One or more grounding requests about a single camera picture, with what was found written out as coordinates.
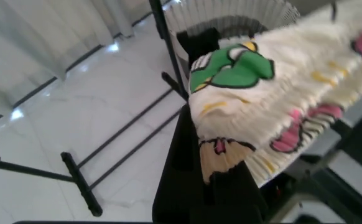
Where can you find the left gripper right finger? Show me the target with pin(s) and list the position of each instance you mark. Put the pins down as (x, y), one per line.
(234, 199)

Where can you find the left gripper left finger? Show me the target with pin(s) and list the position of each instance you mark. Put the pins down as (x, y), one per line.
(178, 193)

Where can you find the cream printed garment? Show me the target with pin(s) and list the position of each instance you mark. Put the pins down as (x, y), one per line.
(277, 102)

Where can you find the black clothes rack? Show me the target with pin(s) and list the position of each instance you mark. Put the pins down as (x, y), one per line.
(81, 185)

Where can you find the white laundry basket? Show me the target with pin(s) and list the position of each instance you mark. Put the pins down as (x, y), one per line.
(230, 12)

